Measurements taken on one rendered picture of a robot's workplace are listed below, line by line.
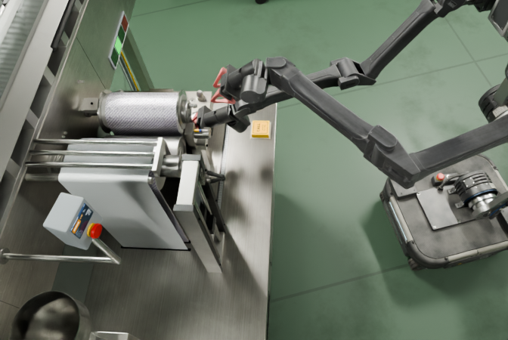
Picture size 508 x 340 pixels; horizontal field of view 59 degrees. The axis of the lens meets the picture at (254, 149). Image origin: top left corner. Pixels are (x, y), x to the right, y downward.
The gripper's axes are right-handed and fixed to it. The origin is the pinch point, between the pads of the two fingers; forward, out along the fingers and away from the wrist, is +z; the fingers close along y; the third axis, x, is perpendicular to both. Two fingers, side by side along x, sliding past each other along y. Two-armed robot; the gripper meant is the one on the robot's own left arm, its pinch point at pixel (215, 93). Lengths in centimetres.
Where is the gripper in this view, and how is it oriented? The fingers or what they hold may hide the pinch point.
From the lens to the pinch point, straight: 141.6
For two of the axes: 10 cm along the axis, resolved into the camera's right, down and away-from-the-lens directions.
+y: 0.8, -8.6, 5.0
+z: -7.2, 3.0, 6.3
